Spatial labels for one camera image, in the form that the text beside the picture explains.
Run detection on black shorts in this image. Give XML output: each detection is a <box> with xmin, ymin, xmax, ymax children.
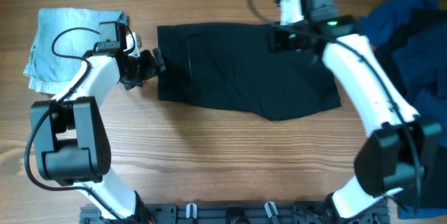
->
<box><xmin>157</xmin><ymin>23</ymin><xmax>341</xmax><ymax>121</ymax></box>

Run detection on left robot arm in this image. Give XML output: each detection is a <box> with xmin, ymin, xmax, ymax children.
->
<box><xmin>24</xmin><ymin>22</ymin><xmax>166</xmax><ymax>223</ymax></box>

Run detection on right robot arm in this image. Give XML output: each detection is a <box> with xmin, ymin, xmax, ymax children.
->
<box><xmin>276</xmin><ymin>0</ymin><xmax>441</xmax><ymax>223</ymax></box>

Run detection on folded light blue denim shorts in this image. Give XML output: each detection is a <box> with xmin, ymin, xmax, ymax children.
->
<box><xmin>23</xmin><ymin>8</ymin><xmax>128</xmax><ymax>94</ymax></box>

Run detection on blue garment in pile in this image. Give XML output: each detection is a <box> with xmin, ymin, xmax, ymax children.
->
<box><xmin>359</xmin><ymin>0</ymin><xmax>447</xmax><ymax>220</ymax></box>

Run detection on dark garment in pile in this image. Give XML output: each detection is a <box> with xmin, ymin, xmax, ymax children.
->
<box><xmin>374</xmin><ymin>9</ymin><xmax>446</xmax><ymax>208</ymax></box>

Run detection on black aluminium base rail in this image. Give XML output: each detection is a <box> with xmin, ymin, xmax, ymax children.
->
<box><xmin>79</xmin><ymin>202</ymin><xmax>390</xmax><ymax>224</ymax></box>

